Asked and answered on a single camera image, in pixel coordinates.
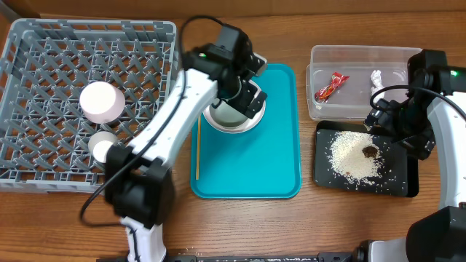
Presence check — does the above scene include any large white plate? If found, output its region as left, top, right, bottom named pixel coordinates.
left=202, top=102, right=266, bottom=134

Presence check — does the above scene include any grey bowl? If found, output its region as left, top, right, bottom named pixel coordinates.
left=209, top=102, right=248, bottom=128

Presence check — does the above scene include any white tissue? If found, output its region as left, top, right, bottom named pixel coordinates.
left=371, top=70, right=384, bottom=104

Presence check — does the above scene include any rice pile with food scrap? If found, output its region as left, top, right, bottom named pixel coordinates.
left=328, top=131, right=385, bottom=186

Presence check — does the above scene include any red snack wrapper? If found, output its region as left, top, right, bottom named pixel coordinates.
left=314, top=72, right=350, bottom=103

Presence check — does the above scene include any small pink plate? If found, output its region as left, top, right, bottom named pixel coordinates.
left=79, top=82, right=125, bottom=124

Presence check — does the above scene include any white paper cup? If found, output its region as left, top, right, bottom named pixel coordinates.
left=88, top=131, right=118, bottom=164

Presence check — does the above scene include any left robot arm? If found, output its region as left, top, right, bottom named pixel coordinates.
left=103, top=25, right=267, bottom=261

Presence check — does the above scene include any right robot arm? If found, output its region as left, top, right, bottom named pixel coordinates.
left=353, top=49, right=465, bottom=262

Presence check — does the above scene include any grey dishwasher rack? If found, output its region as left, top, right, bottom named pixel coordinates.
left=1, top=19, right=178, bottom=193

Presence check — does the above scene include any black tray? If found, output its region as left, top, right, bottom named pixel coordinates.
left=313, top=121, right=419, bottom=197

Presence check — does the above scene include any wooden chopstick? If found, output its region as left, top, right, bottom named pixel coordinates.
left=195, top=116, right=202, bottom=180

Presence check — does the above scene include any teal serving tray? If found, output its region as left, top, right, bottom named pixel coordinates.
left=190, top=63, right=301, bottom=199

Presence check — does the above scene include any clear plastic bin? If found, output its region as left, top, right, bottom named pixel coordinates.
left=306, top=45, right=422, bottom=121

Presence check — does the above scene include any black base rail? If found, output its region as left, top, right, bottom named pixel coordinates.
left=165, top=247, right=368, bottom=262

